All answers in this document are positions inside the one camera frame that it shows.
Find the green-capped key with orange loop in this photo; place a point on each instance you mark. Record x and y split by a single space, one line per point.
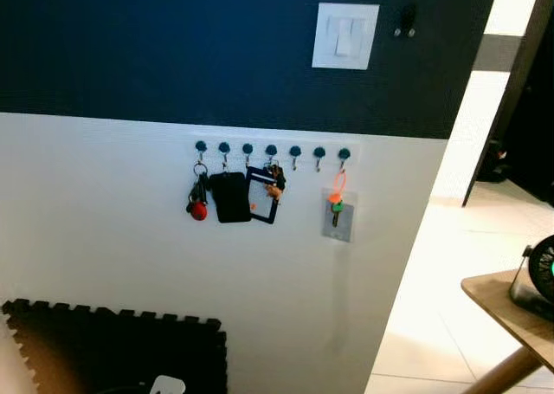
336 207

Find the dark door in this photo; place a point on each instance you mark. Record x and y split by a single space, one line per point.
530 108

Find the wooden table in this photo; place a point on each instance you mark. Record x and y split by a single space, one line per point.
511 320

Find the clear grey card sleeve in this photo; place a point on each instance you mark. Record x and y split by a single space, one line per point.
346 225

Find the white rack with blue hooks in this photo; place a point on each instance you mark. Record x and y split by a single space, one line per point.
281 145

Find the key bunch with brown charm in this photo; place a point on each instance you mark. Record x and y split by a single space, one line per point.
274 186

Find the dark blue card holder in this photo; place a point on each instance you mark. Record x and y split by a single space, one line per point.
262 209

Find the black card pouch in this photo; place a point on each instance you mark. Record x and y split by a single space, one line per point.
230 198

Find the key bunch with red fob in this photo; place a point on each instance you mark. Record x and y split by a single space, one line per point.
198 209

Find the black foam puzzle mat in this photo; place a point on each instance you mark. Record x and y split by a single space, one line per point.
112 351

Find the black wall hook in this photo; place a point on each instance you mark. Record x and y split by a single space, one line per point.
406 20

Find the white wall light switch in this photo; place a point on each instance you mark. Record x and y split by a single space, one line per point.
344 37

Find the light grey left wrist camera mount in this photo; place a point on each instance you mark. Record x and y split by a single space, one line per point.
167 385

